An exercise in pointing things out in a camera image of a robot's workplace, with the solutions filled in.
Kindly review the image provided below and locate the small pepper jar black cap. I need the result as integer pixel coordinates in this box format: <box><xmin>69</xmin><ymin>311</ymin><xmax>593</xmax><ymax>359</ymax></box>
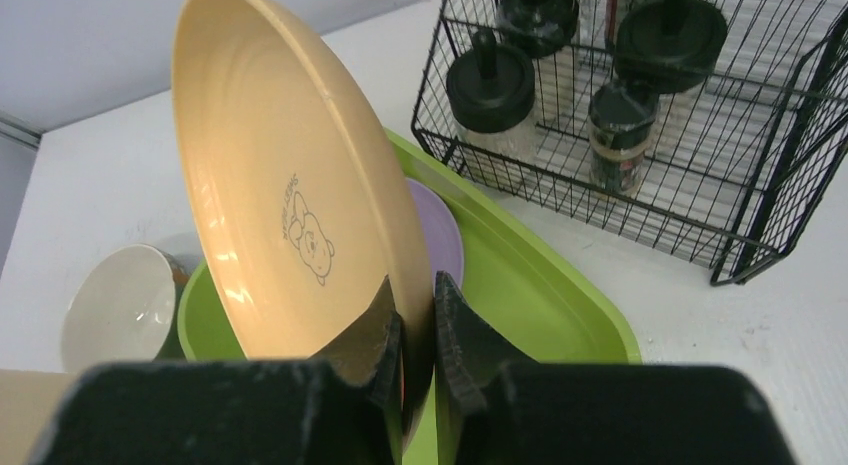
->
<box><xmin>586</xmin><ymin>80</ymin><xmax>662</xmax><ymax>198</ymax></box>

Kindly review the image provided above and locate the white powder shaker bottle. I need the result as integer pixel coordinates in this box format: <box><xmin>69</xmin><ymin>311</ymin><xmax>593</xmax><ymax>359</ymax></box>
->
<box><xmin>497</xmin><ymin>0</ymin><xmax>579</xmax><ymax>129</ymax></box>

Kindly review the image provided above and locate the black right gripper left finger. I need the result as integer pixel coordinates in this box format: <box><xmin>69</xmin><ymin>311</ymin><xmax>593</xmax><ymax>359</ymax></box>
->
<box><xmin>27</xmin><ymin>281</ymin><xmax>403</xmax><ymax>464</ymax></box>

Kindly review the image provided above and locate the black-cap shaker bottle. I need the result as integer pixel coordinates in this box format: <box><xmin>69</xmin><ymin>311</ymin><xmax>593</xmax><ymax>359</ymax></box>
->
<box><xmin>445</xmin><ymin>29</ymin><xmax>536</xmax><ymax>163</ymax></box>

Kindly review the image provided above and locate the black wire basket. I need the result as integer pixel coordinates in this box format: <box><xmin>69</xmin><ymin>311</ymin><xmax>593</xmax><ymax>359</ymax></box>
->
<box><xmin>412</xmin><ymin>0</ymin><xmax>847</xmax><ymax>285</ymax></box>

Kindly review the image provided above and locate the yellow plastic plate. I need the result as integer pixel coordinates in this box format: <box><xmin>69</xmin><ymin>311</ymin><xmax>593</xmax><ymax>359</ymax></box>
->
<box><xmin>171</xmin><ymin>0</ymin><xmax>434</xmax><ymax>438</ymax></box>

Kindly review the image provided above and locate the green plastic tub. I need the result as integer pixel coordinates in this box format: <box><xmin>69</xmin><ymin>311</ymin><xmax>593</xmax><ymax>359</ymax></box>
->
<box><xmin>177</xmin><ymin>130</ymin><xmax>642</xmax><ymax>464</ymax></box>

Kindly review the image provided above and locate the white ceramic bowl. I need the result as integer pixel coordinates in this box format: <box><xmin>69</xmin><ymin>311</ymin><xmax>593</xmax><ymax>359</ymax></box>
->
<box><xmin>60</xmin><ymin>244</ymin><xmax>190</xmax><ymax>373</ymax></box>

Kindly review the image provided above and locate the purple plastic plate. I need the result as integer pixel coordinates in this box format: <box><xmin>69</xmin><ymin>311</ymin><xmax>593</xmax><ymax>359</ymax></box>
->
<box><xmin>406</xmin><ymin>177</ymin><xmax>465</xmax><ymax>286</ymax></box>

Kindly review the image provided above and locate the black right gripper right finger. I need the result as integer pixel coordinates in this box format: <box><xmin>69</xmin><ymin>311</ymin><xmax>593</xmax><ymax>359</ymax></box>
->
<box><xmin>435</xmin><ymin>271</ymin><xmax>795</xmax><ymax>464</ymax></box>

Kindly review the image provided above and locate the beige plastic bin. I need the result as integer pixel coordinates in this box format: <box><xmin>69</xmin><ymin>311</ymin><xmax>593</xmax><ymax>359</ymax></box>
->
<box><xmin>1</xmin><ymin>370</ymin><xmax>77</xmax><ymax>464</ymax></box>

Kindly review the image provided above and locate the speckled seasoning shaker bottle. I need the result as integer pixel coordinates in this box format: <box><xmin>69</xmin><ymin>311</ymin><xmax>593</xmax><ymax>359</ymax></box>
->
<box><xmin>614</xmin><ymin>0</ymin><xmax>728</xmax><ymax>151</ymax></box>

